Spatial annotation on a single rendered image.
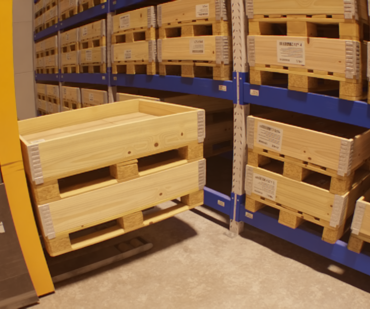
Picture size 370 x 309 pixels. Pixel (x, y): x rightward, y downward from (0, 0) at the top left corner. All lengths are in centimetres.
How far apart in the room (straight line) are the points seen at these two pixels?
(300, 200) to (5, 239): 179
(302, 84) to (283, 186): 68
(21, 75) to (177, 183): 595
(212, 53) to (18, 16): 591
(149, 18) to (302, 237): 227
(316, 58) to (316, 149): 54
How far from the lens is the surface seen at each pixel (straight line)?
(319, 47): 195
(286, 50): 207
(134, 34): 338
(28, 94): 775
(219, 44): 242
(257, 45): 221
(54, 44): 584
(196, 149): 228
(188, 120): 219
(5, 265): 193
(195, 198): 239
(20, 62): 769
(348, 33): 188
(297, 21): 204
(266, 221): 243
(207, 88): 256
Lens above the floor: 140
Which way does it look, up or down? 17 degrees down
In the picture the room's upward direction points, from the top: 1 degrees counter-clockwise
